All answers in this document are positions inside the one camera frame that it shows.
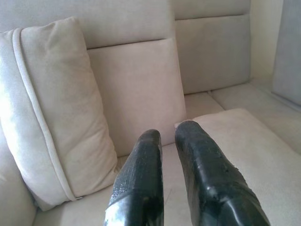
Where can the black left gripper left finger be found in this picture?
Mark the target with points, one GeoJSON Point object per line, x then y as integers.
{"type": "Point", "coordinates": [141, 183]}

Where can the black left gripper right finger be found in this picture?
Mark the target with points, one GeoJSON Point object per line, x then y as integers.
{"type": "Point", "coordinates": [211, 188]}

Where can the beige fabric sofa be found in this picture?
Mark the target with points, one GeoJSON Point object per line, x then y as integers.
{"type": "Point", "coordinates": [94, 207]}

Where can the plain beige pillow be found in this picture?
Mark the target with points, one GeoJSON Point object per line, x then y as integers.
{"type": "Point", "coordinates": [258, 153]}

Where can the beige sofa backrest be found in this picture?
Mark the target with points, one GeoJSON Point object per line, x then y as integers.
{"type": "Point", "coordinates": [289, 47]}
{"type": "Point", "coordinates": [136, 89]}
{"type": "Point", "coordinates": [211, 58]}

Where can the beige pillow with piping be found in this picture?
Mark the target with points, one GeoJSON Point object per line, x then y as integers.
{"type": "Point", "coordinates": [58, 94]}

